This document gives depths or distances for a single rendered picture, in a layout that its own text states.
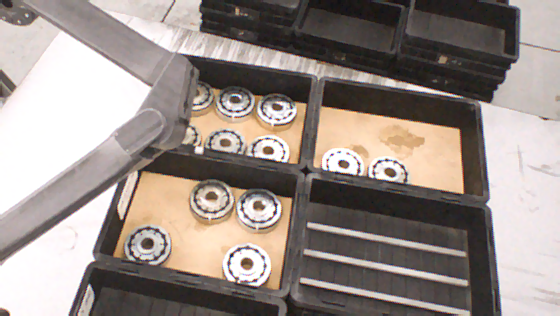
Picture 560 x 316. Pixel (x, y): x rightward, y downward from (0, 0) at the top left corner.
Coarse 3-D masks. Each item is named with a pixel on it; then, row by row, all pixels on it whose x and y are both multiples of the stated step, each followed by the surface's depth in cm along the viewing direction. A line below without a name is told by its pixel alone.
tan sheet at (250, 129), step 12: (216, 96) 147; (300, 108) 145; (192, 120) 142; (204, 120) 142; (216, 120) 142; (252, 120) 142; (300, 120) 143; (204, 132) 140; (240, 132) 140; (252, 132) 140; (264, 132) 140; (276, 132) 140; (288, 132) 140; (300, 132) 140; (288, 144) 138
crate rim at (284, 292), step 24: (264, 168) 122; (288, 168) 122; (120, 192) 117; (96, 240) 111; (120, 264) 108; (144, 264) 108; (288, 264) 110; (240, 288) 105; (264, 288) 105; (288, 288) 105
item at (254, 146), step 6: (258, 138) 135; (264, 138) 135; (270, 138) 135; (276, 138) 135; (252, 144) 134; (258, 144) 134; (276, 144) 134; (282, 144) 134; (252, 150) 133; (258, 150) 133; (282, 150) 133; (288, 150) 133; (258, 156) 132; (282, 156) 132; (288, 156) 132
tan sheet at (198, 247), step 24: (144, 192) 129; (168, 192) 129; (240, 192) 129; (144, 216) 125; (168, 216) 125; (192, 216) 125; (288, 216) 126; (120, 240) 122; (192, 240) 122; (216, 240) 122; (240, 240) 122; (264, 240) 122; (168, 264) 118; (192, 264) 118; (216, 264) 118
